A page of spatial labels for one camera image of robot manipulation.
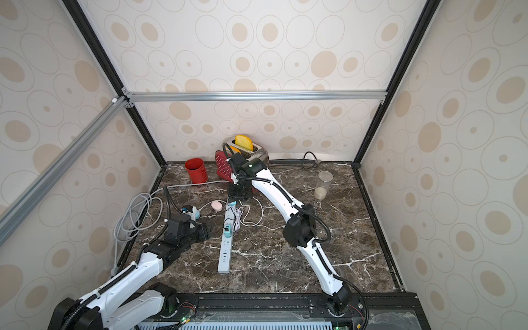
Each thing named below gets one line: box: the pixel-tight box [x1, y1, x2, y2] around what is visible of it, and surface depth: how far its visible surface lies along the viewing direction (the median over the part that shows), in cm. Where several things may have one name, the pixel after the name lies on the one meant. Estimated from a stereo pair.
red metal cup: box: [184, 157, 209, 185], surface depth 108 cm
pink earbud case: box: [211, 200, 223, 212], surface depth 102 cm
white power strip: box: [217, 204, 237, 274], surface depth 87 cm
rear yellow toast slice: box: [234, 134, 254, 151], surface depth 105 cm
